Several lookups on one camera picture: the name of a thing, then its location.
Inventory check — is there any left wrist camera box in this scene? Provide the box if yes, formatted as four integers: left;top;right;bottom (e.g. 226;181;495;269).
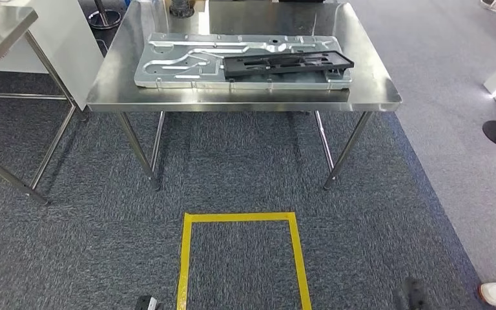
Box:
134;295;160;310

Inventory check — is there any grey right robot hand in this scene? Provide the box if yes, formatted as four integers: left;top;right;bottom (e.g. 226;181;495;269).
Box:
395;277;429;310

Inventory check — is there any steel side table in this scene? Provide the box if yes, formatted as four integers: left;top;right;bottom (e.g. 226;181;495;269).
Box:
0;4;87;207

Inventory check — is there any silver stanchion post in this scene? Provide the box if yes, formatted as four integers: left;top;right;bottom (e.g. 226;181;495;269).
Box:
87;0;123;31

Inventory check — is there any stainless steel workbench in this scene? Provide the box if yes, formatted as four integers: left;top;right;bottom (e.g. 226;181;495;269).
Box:
86;0;403;192

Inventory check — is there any aluminium jig plate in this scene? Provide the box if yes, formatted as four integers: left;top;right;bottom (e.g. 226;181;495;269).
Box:
133;32;354;92

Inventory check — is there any black plastic panel part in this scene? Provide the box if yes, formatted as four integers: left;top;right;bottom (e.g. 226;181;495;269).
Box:
222;50;355;79

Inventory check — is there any white cabinet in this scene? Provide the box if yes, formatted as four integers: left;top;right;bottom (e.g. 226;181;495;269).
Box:
0;0;105;113

